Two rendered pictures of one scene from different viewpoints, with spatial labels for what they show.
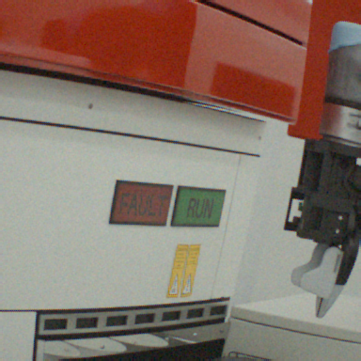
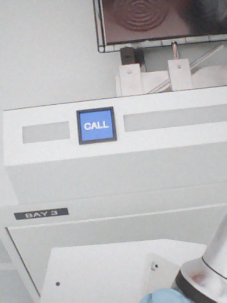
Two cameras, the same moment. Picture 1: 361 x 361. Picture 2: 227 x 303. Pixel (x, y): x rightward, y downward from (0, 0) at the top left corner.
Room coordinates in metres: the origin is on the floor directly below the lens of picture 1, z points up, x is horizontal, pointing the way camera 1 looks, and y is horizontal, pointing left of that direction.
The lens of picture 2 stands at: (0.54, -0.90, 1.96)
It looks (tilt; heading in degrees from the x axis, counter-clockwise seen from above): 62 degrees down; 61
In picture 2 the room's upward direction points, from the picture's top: 7 degrees counter-clockwise
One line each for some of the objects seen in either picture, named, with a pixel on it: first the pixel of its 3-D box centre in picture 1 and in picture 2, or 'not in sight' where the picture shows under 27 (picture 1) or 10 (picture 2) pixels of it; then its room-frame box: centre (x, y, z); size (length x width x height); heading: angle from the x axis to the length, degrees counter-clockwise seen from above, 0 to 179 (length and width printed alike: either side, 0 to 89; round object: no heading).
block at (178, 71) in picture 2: not in sight; (181, 84); (0.97, -0.38, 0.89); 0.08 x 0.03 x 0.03; 60
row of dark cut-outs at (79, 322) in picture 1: (143, 318); not in sight; (1.24, 0.01, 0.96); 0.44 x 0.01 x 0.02; 150
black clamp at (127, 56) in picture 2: not in sight; (127, 58); (0.93, -0.29, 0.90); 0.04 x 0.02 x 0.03; 60
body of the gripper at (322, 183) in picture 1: (333, 194); not in sight; (1.21, -0.18, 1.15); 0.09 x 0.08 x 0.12; 105
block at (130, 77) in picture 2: not in sight; (131, 89); (0.90, -0.34, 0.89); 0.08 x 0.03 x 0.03; 60
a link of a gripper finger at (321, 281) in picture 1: (321, 283); not in sight; (1.19, -0.19, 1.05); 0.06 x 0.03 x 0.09; 105
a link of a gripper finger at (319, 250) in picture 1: (312, 279); not in sight; (1.22, -0.18, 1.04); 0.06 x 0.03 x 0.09; 105
